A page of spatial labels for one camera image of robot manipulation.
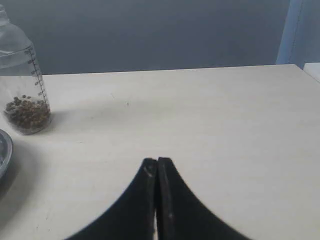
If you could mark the light blue curtain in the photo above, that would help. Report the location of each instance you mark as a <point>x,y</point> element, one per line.
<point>300,41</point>

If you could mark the white side table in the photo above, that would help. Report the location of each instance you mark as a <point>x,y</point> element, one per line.
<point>313,70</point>

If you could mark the clear plastic shaker bottle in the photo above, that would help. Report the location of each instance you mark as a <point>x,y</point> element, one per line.
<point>23,99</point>

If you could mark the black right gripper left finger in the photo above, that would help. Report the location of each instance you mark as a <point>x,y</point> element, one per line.
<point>132,215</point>

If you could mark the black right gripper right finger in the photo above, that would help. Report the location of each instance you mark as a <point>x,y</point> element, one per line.
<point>181,215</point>

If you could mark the round metal plate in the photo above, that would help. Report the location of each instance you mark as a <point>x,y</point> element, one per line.
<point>6,151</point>

